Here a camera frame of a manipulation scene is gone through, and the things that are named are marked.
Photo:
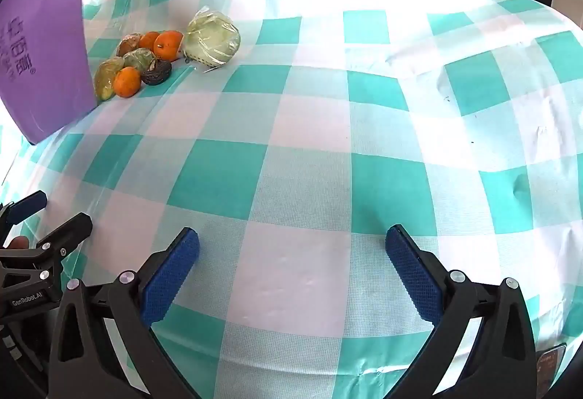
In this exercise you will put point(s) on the yellow pear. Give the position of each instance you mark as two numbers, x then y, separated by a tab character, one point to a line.
107	78

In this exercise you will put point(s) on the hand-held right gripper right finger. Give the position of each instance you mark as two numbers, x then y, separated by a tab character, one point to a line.
412	276

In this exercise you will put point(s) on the purple cardboard box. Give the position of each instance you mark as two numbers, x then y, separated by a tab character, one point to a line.
41	39

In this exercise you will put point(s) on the pale cabbage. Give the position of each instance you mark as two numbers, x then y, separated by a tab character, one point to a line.
212	39

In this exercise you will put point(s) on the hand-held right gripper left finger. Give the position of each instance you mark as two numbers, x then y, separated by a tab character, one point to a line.
171	276

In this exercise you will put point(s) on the teal checkered tablecloth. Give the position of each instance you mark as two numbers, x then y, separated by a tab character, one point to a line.
309	130

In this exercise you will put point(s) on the dark labelled object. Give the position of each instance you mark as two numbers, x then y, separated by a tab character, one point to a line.
551	365

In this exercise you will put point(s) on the wrapped brown pear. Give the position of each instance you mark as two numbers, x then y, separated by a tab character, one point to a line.
127	44

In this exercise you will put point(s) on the orange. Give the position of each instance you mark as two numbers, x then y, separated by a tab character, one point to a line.
148	40
168	44
127	81

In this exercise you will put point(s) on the dark wrinkled passion fruit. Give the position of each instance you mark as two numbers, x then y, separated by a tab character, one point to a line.
157	73

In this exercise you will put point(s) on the wrapped green pear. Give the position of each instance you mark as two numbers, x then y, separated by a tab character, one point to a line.
139	58

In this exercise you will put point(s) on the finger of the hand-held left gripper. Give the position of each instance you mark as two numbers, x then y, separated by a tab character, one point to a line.
68	230
27	204

